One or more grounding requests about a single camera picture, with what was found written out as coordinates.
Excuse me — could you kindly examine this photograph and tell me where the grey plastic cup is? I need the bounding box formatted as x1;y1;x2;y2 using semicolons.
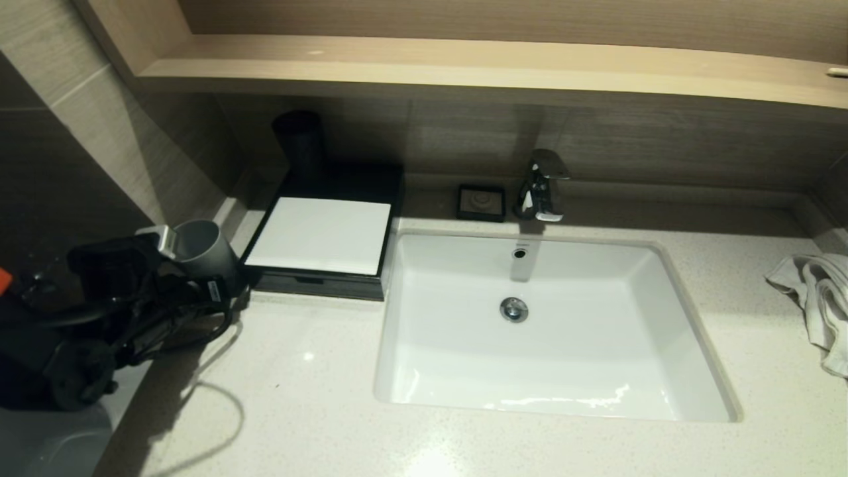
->
172;220;240;280

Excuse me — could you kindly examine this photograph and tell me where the drawer with plastic bags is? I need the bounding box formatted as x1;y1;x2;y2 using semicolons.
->
248;272;386;303

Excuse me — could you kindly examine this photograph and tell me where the black amenity box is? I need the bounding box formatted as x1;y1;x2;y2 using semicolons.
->
237;164;405;303

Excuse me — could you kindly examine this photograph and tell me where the black tumbler cup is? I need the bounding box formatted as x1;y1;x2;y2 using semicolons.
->
271;110;325;184

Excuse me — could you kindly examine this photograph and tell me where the white bathtub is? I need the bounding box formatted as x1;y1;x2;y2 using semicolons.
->
0;361;154;477

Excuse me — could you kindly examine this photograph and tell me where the black soap dish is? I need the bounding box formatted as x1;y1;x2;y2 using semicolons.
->
455;184;506;223

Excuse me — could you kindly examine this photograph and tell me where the chrome sink drain stopper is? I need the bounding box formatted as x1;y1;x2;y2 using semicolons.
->
499;297;529;324

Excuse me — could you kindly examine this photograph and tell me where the light wooden shelf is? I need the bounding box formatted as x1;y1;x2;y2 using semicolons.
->
70;0;848;110

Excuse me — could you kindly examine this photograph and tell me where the chrome sink faucet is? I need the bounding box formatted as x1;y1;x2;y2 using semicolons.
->
513;149;570;223

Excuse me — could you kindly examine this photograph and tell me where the white sink basin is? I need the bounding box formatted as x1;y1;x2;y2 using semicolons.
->
372;229;742;423

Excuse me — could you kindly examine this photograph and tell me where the white towel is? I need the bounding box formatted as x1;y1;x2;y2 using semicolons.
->
763;252;848;379

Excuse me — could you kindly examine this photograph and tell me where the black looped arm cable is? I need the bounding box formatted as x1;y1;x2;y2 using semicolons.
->
129;301;237;362

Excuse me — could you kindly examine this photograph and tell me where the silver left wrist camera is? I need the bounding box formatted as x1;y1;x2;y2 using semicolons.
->
135;225;178;260

